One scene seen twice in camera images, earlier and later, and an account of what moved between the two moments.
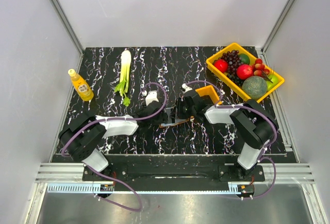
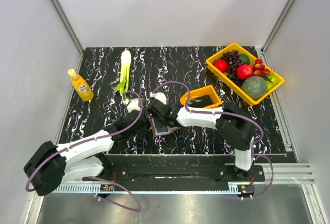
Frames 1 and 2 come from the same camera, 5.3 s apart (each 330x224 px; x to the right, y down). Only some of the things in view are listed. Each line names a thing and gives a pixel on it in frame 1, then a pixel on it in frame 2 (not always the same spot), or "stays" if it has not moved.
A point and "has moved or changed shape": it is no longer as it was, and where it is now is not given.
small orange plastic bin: x=209 y=90 stays
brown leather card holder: x=176 y=122 has moved or changed shape
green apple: x=269 y=85 stays
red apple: x=221 y=64 stays
